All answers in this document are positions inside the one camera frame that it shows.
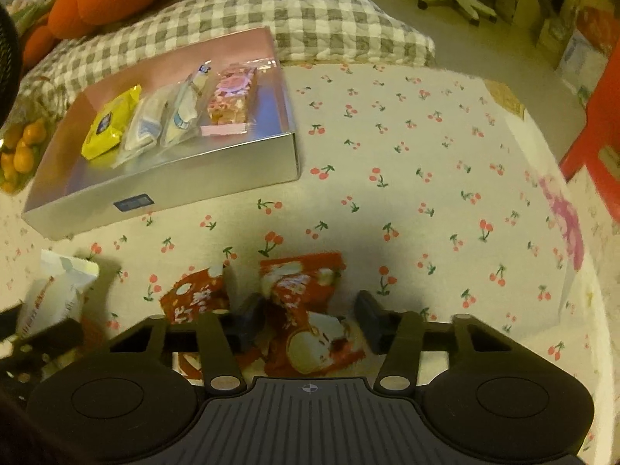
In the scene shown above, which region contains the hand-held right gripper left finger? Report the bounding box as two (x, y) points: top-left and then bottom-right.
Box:
(109, 294), (266, 393)

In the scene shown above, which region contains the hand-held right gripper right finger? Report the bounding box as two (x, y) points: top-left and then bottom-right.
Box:
(353, 289), (517, 393)

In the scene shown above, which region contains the white snack packet red label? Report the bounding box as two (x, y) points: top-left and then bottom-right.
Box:
(17, 249), (100, 344)

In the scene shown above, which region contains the silver box with pink inside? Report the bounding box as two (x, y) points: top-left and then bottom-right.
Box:
(22, 26), (301, 242)

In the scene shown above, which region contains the yellow snack packet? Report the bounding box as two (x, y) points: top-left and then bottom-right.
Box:
(80, 84), (142, 162)

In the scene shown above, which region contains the pink floral snack packet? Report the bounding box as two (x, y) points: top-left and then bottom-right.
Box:
(200, 55), (279, 137)

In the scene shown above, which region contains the clear packet pale snack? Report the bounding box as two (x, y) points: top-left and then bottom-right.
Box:
(114, 92), (170, 168)

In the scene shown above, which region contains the clear packet blue white snack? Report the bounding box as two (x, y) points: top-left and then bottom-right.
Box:
(159, 60), (214, 148)

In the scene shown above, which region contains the cherry print bedsheet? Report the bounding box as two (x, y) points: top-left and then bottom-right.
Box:
(0, 60), (611, 446)

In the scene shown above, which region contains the glass jar of kumquats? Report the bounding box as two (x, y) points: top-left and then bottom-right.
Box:
(0, 107), (49, 195)

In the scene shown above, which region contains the floral print cloth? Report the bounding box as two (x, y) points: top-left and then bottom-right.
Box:
(564, 165), (620, 461)

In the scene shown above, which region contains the black mesh fan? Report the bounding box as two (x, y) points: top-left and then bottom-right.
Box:
(0, 5), (22, 127)

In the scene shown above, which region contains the small orange plush fruit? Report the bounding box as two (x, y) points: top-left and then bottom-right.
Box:
(22, 22), (61, 66)

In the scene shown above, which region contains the red plastic chair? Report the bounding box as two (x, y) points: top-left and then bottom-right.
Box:
(559, 46), (620, 185)

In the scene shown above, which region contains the grey checked pillow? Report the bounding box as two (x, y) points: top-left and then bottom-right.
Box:
(17, 0), (437, 107)

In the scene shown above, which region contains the cardboard box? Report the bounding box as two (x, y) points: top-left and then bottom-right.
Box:
(555, 29), (608, 98)

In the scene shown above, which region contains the red orange bag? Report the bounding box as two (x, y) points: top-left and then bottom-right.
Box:
(576, 0), (620, 44)

